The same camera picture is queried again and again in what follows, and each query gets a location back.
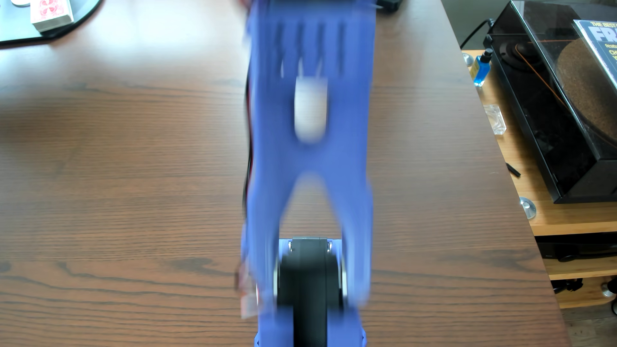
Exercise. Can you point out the blue 3D-printed robot arm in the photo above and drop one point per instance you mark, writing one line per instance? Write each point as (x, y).
(308, 159)

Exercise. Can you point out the flat black device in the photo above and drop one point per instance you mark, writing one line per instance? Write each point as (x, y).
(389, 4)

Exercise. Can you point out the clear plastic piece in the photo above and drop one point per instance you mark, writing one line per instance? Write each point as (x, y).
(495, 119)

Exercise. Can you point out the small blue liquid bottle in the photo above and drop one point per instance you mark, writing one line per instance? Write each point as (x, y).
(480, 70)

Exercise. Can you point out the small black stick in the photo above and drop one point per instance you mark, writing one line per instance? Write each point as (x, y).
(513, 169)

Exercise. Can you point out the black turntable with dust cover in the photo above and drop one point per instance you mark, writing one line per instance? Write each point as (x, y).
(544, 111)

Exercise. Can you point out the light wooden shelf unit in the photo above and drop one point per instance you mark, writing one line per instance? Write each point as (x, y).
(559, 217)

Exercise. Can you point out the black device under shelf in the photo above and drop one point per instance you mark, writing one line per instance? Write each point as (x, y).
(578, 248)

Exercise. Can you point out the red playing card box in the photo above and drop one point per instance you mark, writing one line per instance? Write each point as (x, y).
(50, 12)

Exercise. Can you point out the black round mat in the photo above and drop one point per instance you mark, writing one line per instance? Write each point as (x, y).
(14, 24)

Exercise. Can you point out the small white object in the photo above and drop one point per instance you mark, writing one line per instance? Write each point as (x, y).
(20, 2)

